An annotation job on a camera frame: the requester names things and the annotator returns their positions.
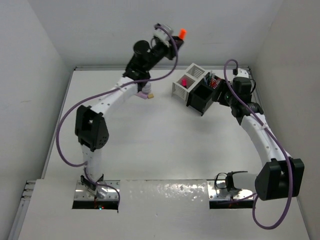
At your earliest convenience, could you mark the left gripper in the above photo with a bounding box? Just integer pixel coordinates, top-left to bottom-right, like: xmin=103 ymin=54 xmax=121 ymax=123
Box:
xmin=142 ymin=36 xmax=180 ymax=72

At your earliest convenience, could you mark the orange cap black highlighter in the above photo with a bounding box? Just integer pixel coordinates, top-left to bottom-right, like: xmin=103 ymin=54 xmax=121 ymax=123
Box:
xmin=178 ymin=28 xmax=187 ymax=40

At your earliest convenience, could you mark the pink cap black highlighter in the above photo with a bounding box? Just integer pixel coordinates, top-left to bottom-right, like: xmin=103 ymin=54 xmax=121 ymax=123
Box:
xmin=181 ymin=79 xmax=187 ymax=88

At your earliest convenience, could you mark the round translucent tape dispenser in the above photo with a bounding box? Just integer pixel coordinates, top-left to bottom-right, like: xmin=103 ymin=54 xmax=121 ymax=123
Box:
xmin=141 ymin=82 xmax=152 ymax=95

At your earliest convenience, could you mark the lilac highlighter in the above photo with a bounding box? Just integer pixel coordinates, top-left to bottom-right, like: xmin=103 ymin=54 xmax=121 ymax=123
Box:
xmin=136 ymin=91 xmax=148 ymax=99

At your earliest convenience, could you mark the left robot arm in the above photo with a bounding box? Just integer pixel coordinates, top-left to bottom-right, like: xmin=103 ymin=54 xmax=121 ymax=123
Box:
xmin=75 ymin=36 xmax=184 ymax=194

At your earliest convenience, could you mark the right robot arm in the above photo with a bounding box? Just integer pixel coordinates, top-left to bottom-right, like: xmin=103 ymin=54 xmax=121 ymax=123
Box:
xmin=217 ymin=76 xmax=305 ymax=201

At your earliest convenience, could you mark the black slotted container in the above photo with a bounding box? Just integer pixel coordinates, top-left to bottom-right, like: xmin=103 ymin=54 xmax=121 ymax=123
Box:
xmin=186 ymin=72 xmax=223 ymax=116

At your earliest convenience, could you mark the white slotted container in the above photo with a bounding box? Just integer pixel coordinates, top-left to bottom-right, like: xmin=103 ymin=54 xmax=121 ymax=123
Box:
xmin=171 ymin=63 xmax=206 ymax=102

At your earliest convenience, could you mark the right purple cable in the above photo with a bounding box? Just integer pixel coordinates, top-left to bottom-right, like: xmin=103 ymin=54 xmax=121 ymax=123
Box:
xmin=223 ymin=58 xmax=294 ymax=230

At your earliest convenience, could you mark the purple cable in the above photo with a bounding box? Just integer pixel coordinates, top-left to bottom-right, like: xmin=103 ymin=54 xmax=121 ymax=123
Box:
xmin=223 ymin=58 xmax=294 ymax=230
xmin=55 ymin=23 xmax=180 ymax=208

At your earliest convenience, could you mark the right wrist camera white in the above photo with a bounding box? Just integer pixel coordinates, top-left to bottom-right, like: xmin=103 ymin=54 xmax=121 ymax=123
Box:
xmin=232 ymin=67 xmax=250 ymax=79

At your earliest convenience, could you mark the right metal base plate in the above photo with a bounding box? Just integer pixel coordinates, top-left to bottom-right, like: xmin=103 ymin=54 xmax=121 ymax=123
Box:
xmin=207 ymin=179 xmax=255 ymax=202

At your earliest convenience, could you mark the metal base plate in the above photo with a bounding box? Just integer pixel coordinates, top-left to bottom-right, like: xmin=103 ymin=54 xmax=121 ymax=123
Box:
xmin=207 ymin=179 xmax=255 ymax=202
xmin=73 ymin=180 xmax=120 ymax=202

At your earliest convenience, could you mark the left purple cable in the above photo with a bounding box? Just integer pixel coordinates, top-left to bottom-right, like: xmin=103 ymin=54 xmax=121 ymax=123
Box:
xmin=55 ymin=23 xmax=180 ymax=208

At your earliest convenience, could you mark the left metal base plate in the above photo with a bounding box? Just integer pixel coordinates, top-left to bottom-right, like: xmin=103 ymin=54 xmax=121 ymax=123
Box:
xmin=73 ymin=180 xmax=120 ymax=202

